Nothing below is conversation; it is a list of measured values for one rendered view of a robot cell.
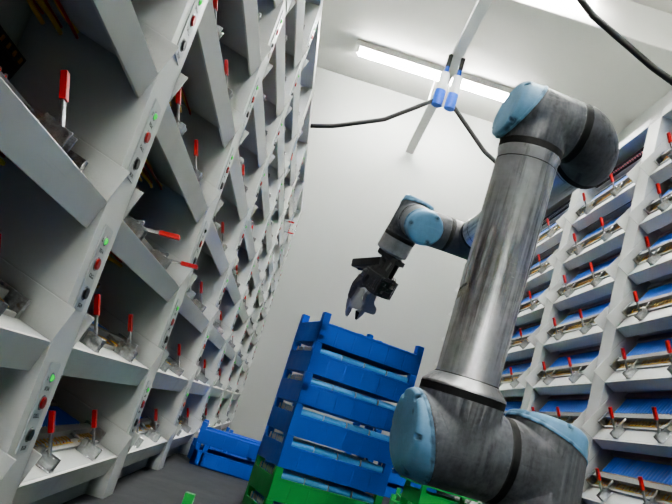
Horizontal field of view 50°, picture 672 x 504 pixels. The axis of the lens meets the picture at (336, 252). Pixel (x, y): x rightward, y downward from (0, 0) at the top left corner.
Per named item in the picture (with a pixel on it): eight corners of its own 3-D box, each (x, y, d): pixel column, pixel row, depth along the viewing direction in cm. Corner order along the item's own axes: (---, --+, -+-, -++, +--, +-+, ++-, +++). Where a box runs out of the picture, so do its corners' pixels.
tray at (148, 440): (159, 453, 223) (185, 415, 226) (115, 470, 164) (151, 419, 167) (106, 416, 224) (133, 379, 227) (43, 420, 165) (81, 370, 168)
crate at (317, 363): (378, 399, 207) (386, 373, 209) (409, 405, 189) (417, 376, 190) (284, 368, 199) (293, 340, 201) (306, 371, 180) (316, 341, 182)
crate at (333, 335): (386, 373, 209) (393, 346, 211) (417, 376, 190) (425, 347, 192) (293, 340, 201) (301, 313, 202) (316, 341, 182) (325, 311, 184)
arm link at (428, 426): (498, 512, 115) (608, 92, 127) (399, 483, 112) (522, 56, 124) (461, 491, 130) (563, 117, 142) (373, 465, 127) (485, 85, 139)
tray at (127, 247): (168, 302, 164) (192, 269, 166) (103, 244, 105) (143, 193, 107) (97, 253, 165) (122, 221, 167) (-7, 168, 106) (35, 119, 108)
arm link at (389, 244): (378, 227, 197) (401, 238, 204) (370, 243, 198) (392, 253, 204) (397, 240, 191) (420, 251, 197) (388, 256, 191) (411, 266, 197)
